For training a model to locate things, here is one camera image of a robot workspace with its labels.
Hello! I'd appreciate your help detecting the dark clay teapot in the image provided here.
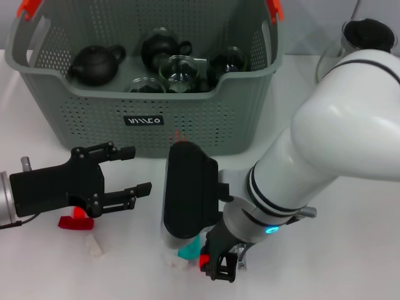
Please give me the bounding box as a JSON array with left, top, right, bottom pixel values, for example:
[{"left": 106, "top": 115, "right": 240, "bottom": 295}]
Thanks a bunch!
[{"left": 67, "top": 44, "right": 127, "bottom": 87}]

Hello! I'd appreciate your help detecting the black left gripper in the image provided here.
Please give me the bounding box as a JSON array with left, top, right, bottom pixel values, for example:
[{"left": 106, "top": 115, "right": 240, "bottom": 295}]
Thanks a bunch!
[{"left": 9, "top": 141, "right": 154, "bottom": 219}]

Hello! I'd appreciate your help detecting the red sloped toy brick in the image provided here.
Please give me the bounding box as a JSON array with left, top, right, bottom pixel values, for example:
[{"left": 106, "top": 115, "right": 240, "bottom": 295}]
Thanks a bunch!
[{"left": 170, "top": 129, "right": 188, "bottom": 144}]

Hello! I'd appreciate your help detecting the glass pitcher with black handle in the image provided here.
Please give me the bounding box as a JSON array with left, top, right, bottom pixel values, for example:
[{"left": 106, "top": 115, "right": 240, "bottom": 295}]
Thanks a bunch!
[{"left": 315, "top": 18, "right": 395, "bottom": 85}]

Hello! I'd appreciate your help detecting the white toy brick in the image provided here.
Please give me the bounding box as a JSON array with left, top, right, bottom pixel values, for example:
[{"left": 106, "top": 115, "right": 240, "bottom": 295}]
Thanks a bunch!
[
  {"left": 161, "top": 251, "right": 188, "bottom": 271},
  {"left": 86, "top": 237, "right": 104, "bottom": 259}
]

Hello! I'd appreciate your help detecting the right gripper cable with plug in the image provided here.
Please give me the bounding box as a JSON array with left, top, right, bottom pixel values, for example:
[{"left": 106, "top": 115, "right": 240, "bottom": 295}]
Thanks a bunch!
[{"left": 236, "top": 205, "right": 318, "bottom": 270}]

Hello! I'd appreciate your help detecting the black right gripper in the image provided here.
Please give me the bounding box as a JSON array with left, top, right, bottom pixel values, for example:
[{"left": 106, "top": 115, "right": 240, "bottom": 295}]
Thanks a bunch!
[{"left": 201, "top": 217, "right": 248, "bottom": 283}]

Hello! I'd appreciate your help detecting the left gripper cable with plug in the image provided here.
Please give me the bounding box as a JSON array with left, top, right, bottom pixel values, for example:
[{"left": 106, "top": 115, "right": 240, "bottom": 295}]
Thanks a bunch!
[{"left": 0, "top": 217, "right": 35, "bottom": 229}]

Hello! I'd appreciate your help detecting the orange bin handle clip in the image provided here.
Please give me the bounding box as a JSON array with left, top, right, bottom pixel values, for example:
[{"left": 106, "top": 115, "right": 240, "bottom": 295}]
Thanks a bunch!
[
  {"left": 267, "top": 0, "right": 285, "bottom": 24},
  {"left": 17, "top": 0, "right": 43, "bottom": 18}
]

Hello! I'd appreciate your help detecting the gripper cable with plug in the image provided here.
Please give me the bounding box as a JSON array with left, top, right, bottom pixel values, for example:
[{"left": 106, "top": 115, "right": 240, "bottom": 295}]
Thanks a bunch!
[
  {"left": 236, "top": 205, "right": 318, "bottom": 270},
  {"left": 0, "top": 217, "right": 35, "bottom": 229}
]

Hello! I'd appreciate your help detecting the dark red long toy brick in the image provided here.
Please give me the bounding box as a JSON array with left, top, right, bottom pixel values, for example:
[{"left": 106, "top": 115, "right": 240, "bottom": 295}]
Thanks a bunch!
[{"left": 58, "top": 216, "right": 95, "bottom": 231}]

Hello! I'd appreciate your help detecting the cyan square toy brick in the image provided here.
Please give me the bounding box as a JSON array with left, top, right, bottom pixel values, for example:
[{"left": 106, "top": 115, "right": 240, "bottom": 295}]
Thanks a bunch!
[{"left": 177, "top": 236, "right": 203, "bottom": 262}]

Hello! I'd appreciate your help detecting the grey perforated plastic storage bin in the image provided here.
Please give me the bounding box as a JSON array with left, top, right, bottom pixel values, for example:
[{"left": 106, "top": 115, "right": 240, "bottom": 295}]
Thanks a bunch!
[{"left": 4, "top": 0, "right": 286, "bottom": 158}]

